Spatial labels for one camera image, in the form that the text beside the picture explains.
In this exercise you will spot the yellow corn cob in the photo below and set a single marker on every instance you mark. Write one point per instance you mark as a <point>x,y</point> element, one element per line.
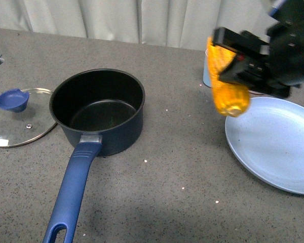
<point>229,99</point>

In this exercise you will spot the dark blue saucepan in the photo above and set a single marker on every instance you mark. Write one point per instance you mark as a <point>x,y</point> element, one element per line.
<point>101,113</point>

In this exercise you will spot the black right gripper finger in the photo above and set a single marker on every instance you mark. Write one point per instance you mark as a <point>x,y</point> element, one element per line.
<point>253,74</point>

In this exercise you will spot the glass lid with blue knob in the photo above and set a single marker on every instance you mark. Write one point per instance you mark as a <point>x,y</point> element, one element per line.
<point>24,116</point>

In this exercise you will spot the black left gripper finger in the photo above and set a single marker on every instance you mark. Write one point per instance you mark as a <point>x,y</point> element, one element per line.
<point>244,42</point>

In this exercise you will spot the white curtain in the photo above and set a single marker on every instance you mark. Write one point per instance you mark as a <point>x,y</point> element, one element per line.
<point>179,24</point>

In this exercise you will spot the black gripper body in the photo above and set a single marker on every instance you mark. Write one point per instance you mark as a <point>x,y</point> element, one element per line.
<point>286,46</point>

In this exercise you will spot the light blue plate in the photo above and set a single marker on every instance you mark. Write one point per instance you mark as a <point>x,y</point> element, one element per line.
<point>268,140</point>

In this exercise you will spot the light blue cup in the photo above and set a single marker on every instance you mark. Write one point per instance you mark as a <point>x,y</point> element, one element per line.
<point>206,78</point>

